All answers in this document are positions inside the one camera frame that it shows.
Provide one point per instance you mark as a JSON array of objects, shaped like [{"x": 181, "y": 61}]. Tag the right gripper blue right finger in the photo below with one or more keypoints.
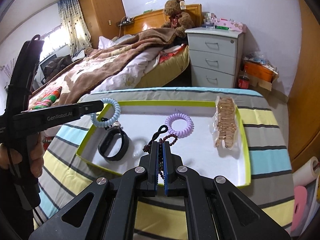
[{"x": 182, "y": 181}]

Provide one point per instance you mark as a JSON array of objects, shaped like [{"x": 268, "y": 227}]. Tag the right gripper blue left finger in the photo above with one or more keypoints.
[{"x": 124, "y": 193}]

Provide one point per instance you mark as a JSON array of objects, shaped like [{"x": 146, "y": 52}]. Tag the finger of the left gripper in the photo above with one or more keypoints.
[{"x": 89, "y": 107}]

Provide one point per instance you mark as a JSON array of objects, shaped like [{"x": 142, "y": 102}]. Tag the black wristband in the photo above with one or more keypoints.
[{"x": 114, "y": 144}]

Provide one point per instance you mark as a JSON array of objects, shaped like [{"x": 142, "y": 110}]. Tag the large rose gold hair claw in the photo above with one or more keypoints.
[{"x": 224, "y": 125}]

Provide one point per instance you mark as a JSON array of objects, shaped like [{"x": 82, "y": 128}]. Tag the red green pillow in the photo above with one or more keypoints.
[{"x": 48, "y": 98}]

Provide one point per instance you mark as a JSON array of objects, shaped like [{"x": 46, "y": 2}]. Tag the brown fleece blanket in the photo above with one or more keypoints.
[{"x": 81, "y": 77}]

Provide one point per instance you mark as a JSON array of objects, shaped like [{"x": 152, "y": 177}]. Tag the black chair by window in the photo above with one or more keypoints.
[{"x": 53, "y": 65}]

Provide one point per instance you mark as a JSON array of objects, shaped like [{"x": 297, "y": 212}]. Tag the dotted window curtain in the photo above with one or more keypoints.
[{"x": 73, "y": 21}]

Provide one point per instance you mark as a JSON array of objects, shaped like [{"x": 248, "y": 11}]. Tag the tall wooden wardrobe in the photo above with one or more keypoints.
[{"x": 102, "y": 18}]

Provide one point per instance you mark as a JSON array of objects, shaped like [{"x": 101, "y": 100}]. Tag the wooden headboard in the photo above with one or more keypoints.
[{"x": 155, "y": 19}]

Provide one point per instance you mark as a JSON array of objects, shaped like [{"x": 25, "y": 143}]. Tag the pink round stool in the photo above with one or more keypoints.
[{"x": 301, "y": 195}]

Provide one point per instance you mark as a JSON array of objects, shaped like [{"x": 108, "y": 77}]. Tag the brown teddy bear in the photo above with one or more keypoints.
[{"x": 179, "y": 19}]

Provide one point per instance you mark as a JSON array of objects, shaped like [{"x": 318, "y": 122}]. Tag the white paper roll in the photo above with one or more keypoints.
[{"x": 307, "y": 173}]

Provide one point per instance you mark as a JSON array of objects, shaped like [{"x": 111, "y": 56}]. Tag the white bedside drawer cabinet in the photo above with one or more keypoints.
[{"x": 215, "y": 56}]

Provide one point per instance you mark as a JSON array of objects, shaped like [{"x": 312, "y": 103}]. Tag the orange storage box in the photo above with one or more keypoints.
[{"x": 259, "y": 70}]

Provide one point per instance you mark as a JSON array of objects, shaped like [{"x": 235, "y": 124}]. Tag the wooden closet door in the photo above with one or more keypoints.
[{"x": 303, "y": 104}]

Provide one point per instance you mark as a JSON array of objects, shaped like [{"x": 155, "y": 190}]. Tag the pink floral box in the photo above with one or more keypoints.
[{"x": 231, "y": 24}]

